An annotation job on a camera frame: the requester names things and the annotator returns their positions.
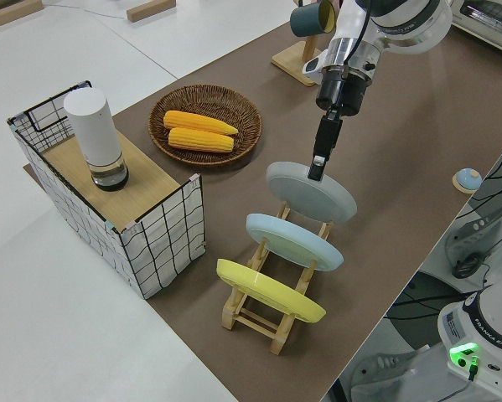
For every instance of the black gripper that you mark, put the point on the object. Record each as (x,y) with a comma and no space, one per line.
(343,94)

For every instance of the gray plate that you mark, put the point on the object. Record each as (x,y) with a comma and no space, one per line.
(309,197)

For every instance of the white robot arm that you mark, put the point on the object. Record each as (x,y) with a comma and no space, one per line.
(401,17)

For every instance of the wooden mug rack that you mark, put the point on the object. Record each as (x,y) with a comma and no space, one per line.
(292,63)

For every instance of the light blue plate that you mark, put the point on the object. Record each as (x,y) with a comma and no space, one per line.
(292,243)

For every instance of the yellow plate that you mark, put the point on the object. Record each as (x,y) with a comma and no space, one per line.
(267,289)

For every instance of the wooden plate rack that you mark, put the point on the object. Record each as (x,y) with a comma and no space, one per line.
(255,322)

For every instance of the brown table mat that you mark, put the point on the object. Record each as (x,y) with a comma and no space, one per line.
(401,167)

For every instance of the teal mug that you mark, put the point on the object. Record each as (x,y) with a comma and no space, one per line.
(307,19)

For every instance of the yellow corn cob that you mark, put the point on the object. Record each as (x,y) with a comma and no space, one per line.
(200,140)
(196,121)

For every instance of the brown wicker basket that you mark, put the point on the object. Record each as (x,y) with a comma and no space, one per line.
(204,96)

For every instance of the white toaster oven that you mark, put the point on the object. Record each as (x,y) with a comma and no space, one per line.
(485,21)

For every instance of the wooden block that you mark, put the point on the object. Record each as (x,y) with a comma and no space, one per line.
(11,12)
(150,10)

